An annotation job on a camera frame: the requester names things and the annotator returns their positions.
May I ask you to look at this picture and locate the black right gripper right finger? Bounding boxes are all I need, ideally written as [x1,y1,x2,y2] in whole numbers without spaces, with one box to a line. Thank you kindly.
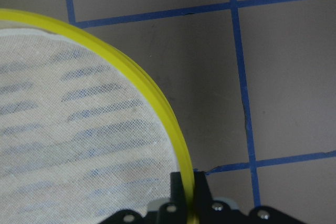
[194,171,213,206]

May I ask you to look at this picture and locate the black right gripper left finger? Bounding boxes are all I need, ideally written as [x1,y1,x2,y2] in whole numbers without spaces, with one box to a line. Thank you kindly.
[170,172,186,206]

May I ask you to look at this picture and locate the yellow rimmed steamer basket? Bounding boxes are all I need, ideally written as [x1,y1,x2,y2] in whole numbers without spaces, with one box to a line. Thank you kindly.
[1,9,194,223]

